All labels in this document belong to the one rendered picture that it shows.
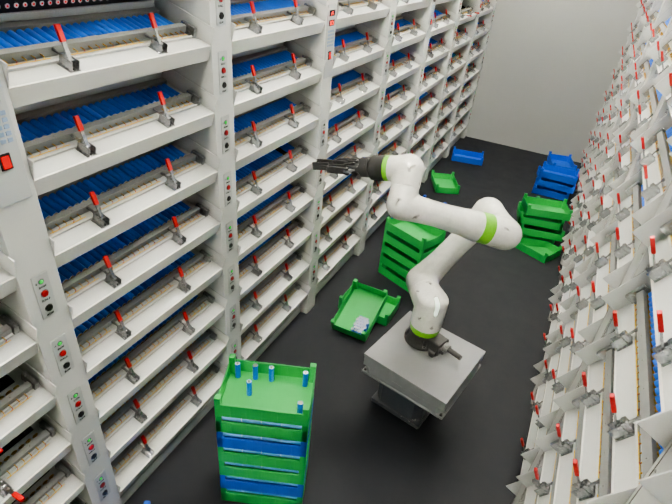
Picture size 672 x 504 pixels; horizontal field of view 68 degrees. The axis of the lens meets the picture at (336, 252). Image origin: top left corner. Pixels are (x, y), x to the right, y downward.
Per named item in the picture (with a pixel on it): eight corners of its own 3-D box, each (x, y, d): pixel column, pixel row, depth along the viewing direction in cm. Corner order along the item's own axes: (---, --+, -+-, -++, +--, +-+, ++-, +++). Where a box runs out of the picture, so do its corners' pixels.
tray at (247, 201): (313, 167, 229) (320, 150, 224) (234, 221, 183) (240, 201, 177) (278, 145, 233) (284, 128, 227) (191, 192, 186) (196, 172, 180)
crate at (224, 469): (310, 436, 192) (311, 423, 187) (303, 485, 175) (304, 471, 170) (233, 427, 192) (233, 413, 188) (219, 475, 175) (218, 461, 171)
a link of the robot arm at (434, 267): (418, 287, 226) (503, 201, 204) (427, 311, 212) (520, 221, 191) (396, 275, 220) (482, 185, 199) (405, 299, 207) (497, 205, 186)
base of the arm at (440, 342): (467, 356, 206) (471, 346, 202) (446, 373, 197) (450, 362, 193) (418, 322, 220) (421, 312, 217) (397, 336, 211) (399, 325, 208)
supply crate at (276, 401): (315, 379, 174) (316, 363, 170) (308, 427, 157) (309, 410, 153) (231, 369, 175) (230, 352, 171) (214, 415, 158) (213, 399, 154)
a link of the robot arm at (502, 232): (503, 241, 195) (519, 215, 189) (516, 259, 185) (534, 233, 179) (463, 230, 190) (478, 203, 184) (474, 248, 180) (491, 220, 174)
